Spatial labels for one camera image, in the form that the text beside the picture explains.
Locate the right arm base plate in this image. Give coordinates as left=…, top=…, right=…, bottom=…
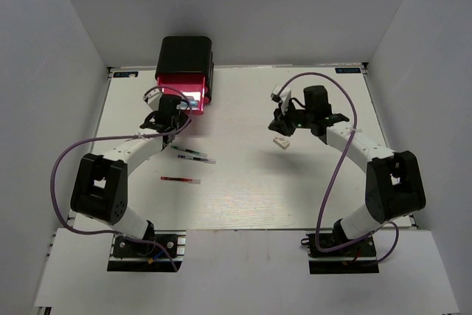
left=300, top=233, right=379, bottom=275

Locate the left blue table label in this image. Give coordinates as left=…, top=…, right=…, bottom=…
left=113, top=71, right=139, bottom=78

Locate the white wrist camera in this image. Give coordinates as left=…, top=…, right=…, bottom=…
left=142, top=88, right=162, bottom=109
left=270, top=85, right=291, bottom=109

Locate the red pen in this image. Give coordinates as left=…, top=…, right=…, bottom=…
left=160, top=176, right=201, bottom=184

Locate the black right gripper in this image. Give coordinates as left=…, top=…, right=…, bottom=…
left=269, top=100, right=315, bottom=136

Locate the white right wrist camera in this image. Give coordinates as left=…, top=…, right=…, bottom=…
left=270, top=85, right=291, bottom=109

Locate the white staples box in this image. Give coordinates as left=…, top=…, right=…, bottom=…
left=273, top=137, right=290, bottom=150

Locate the blue table label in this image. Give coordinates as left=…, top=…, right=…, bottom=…
left=113, top=71, right=139, bottom=78
left=335, top=67, right=361, bottom=74

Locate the right blue table label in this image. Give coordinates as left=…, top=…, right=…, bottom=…
left=335, top=67, right=361, bottom=74

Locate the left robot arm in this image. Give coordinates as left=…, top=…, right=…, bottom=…
left=71, top=90, right=190, bottom=255

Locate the green pen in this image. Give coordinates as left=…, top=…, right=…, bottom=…
left=171, top=145, right=208, bottom=158

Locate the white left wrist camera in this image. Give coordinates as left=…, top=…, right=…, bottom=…
left=142, top=88, right=162, bottom=109

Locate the pink top drawer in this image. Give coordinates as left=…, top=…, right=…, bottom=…
left=156, top=73, right=206, bottom=115

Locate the black drawer cabinet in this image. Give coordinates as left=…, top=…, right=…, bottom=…
left=155, top=35, right=214, bottom=105

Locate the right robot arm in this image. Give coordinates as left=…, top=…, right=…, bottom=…
left=268, top=86, right=426, bottom=255

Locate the purple pen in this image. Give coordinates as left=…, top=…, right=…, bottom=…
left=177, top=154, right=216, bottom=165

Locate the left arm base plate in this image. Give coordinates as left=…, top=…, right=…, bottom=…
left=107, top=231, right=187, bottom=273

